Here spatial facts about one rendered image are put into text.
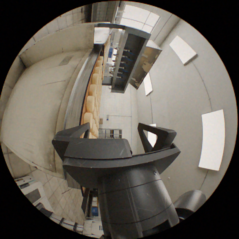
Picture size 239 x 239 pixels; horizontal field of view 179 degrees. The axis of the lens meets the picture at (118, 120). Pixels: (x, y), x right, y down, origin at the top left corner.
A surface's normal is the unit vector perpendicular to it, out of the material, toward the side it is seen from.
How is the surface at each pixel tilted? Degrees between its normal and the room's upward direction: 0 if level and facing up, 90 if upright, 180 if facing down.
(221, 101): 180
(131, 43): 90
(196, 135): 180
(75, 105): 90
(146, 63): 115
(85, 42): 90
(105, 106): 90
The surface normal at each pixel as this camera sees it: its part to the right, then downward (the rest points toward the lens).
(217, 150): -0.98, -0.04
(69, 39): 0.01, 0.96
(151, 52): -0.40, 0.85
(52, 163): 0.18, -0.29
